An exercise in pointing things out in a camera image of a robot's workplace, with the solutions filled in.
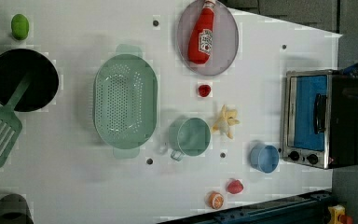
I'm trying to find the peeled toy banana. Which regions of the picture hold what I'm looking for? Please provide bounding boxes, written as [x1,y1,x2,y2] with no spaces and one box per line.
[211,105,240,139]

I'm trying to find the green measuring cup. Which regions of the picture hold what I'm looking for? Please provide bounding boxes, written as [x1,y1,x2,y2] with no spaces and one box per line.
[169,118,211,161]

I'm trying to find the green oval colander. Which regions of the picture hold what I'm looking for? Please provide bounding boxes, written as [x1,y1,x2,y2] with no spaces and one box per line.
[93,44,158,160]

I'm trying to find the red ketchup bottle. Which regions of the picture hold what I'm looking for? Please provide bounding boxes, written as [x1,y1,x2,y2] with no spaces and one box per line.
[187,0,215,64]

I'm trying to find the grey round plate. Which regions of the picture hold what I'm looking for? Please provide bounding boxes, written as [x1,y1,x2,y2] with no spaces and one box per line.
[176,0,239,76]

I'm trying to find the red toy strawberry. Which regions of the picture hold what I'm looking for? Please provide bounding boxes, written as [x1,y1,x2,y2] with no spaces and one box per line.
[227,179,244,194]

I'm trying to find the orange slice toy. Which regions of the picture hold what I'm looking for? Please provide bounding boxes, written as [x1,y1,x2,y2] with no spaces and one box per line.
[207,191,224,209]

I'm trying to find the blue cup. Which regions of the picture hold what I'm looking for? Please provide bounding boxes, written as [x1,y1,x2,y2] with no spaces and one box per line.
[250,143,280,174]

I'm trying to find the black frying pan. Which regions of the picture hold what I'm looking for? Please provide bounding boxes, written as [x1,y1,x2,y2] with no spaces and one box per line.
[0,49,59,112]

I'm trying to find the green slotted spatula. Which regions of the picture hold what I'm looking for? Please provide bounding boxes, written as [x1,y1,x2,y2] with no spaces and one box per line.
[0,73,31,167]

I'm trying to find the green lime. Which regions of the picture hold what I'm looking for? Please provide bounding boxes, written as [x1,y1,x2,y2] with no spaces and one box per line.
[11,14,29,40]

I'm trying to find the yellow clamp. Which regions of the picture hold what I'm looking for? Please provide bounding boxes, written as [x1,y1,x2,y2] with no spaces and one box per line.
[328,204,353,224]

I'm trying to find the dark grey object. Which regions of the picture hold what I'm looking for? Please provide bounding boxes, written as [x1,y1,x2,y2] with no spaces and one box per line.
[0,194,34,224]

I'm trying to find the blue metal frame rail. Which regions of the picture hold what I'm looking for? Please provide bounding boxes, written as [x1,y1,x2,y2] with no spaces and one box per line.
[159,190,337,224]

